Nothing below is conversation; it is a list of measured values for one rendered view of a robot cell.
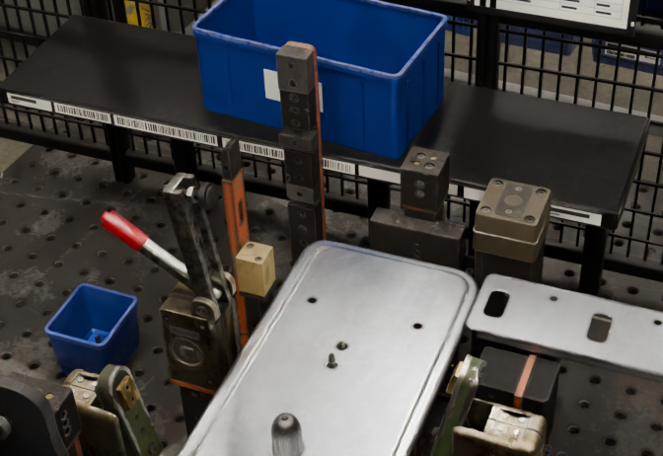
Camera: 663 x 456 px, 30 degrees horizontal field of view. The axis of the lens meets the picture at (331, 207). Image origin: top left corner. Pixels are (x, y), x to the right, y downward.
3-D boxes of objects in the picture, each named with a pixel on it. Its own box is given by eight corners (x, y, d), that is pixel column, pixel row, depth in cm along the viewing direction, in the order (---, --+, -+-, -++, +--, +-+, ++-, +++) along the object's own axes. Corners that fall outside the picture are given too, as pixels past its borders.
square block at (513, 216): (520, 430, 168) (538, 226, 145) (463, 416, 170) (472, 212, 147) (535, 389, 173) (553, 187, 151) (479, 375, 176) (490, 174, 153)
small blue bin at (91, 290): (111, 392, 176) (103, 347, 170) (52, 375, 179) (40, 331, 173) (148, 341, 184) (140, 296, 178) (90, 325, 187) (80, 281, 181)
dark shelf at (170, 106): (616, 233, 153) (619, 214, 151) (-3, 104, 180) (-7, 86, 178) (648, 134, 168) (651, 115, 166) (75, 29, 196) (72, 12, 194)
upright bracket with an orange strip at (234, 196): (260, 449, 167) (228, 151, 135) (252, 446, 167) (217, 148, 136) (269, 432, 169) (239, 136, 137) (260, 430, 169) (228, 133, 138)
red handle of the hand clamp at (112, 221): (214, 307, 135) (97, 221, 134) (206, 316, 137) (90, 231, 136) (231, 282, 138) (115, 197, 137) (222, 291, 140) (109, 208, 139)
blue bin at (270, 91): (399, 162, 161) (399, 78, 152) (198, 109, 172) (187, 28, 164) (448, 97, 172) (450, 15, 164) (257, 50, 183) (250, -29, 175)
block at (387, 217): (454, 404, 172) (460, 239, 153) (372, 383, 175) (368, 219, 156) (460, 389, 174) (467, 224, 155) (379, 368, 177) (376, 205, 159)
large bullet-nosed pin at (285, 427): (296, 473, 128) (293, 430, 123) (268, 465, 129) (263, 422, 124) (308, 450, 130) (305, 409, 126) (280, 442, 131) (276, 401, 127)
